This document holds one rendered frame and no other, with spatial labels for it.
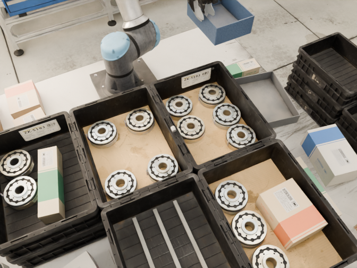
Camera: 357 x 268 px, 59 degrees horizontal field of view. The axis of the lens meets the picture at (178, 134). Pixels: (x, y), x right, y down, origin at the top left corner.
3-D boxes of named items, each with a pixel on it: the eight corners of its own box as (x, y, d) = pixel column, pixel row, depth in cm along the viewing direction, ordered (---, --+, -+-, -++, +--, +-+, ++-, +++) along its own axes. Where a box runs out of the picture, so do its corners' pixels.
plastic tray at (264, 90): (297, 122, 134) (300, 115, 130) (253, 133, 131) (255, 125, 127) (270, 78, 149) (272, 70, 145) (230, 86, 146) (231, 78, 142)
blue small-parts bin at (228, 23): (186, 14, 118) (187, -3, 112) (220, 3, 122) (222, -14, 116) (214, 45, 108) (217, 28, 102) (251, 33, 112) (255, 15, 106)
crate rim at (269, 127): (149, 87, 119) (148, 83, 117) (219, 64, 125) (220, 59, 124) (195, 174, 98) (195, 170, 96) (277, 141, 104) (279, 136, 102)
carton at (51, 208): (65, 219, 98) (59, 212, 93) (44, 224, 97) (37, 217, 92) (62, 155, 111) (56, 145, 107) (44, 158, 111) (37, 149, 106)
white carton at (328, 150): (299, 143, 128) (306, 130, 121) (326, 136, 130) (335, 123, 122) (325, 187, 117) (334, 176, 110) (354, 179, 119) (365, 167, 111)
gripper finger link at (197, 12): (200, 31, 106) (200, 7, 98) (192, 22, 109) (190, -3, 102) (208, 28, 107) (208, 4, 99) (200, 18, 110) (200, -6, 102)
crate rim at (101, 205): (69, 113, 112) (67, 109, 110) (149, 87, 119) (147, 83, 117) (100, 212, 91) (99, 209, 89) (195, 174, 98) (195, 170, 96)
